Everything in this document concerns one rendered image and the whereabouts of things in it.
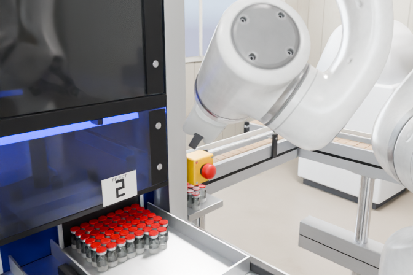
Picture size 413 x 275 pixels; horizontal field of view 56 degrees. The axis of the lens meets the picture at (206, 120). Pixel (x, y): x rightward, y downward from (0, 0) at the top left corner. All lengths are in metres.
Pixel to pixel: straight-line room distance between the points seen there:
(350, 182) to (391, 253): 2.72
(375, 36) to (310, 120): 0.09
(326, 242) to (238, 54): 1.44
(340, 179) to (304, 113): 2.91
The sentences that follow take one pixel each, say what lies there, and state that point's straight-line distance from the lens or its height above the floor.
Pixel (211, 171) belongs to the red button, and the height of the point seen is 1.00.
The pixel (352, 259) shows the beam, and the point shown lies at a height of 0.48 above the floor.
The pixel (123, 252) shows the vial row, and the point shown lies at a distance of 0.86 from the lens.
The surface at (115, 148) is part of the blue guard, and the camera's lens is 0.84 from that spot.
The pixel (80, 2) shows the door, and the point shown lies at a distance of 0.78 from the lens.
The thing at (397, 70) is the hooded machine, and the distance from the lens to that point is 3.10.
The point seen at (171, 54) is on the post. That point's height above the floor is 1.30.
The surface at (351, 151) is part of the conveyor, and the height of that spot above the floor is 0.92.
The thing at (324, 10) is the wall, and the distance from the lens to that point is 4.14.
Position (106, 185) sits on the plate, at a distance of 0.85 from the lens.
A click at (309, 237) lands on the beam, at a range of 1.75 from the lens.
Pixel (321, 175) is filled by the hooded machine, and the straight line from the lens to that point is 3.36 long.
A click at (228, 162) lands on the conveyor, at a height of 0.93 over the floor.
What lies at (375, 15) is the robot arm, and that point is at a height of 1.37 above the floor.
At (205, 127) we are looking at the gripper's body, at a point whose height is 1.24.
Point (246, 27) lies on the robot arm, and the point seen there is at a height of 1.36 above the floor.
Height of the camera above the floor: 1.37
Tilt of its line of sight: 14 degrees down
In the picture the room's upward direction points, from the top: straight up
